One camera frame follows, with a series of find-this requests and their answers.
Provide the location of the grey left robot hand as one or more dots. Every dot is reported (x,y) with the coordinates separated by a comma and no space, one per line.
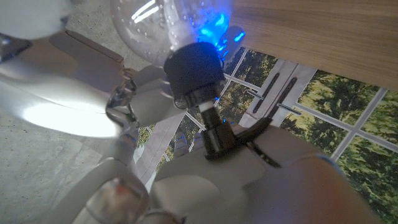
(280,193)

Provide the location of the printed window backdrop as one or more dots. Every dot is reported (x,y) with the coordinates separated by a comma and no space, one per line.
(357,109)

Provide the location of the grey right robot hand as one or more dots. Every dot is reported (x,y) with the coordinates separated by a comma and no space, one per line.
(62,77)

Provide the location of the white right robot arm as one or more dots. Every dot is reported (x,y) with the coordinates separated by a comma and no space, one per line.
(28,15)

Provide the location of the clear pump dispenser bottle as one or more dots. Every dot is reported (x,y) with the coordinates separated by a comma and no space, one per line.
(194,71)

